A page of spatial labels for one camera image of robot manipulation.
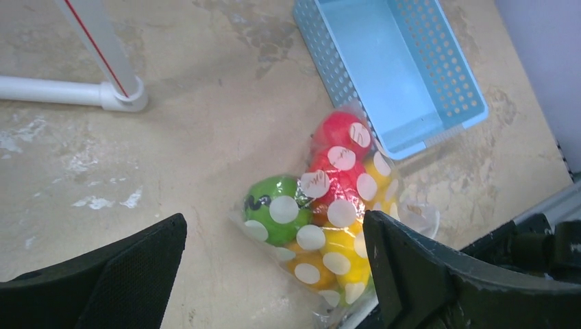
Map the light blue plastic basket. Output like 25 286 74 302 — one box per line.
293 0 489 160

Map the white pvc pipe frame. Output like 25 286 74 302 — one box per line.
1 75 149 112

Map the orange yellow round fruit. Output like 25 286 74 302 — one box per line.
285 242 338 292

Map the white vertical pole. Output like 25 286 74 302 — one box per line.
56 0 146 102

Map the wrinkled red strawberry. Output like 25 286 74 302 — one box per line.
300 146 365 214

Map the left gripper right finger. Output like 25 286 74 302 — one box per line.
362 210 580 328

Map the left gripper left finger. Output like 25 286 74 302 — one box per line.
1 213 187 328

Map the yellow mango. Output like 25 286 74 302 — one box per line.
321 221 371 302

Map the smooth red apple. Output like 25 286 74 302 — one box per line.
310 111 371 159

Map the aluminium frame rail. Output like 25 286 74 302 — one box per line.
513 181 580 229

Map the clear dotted zip bag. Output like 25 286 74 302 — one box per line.
230 101 440 328

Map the yellow lemon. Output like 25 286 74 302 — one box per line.
364 151 401 221

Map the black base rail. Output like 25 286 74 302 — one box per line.
461 213 580 284

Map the green striped melon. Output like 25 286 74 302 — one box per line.
243 175 313 247

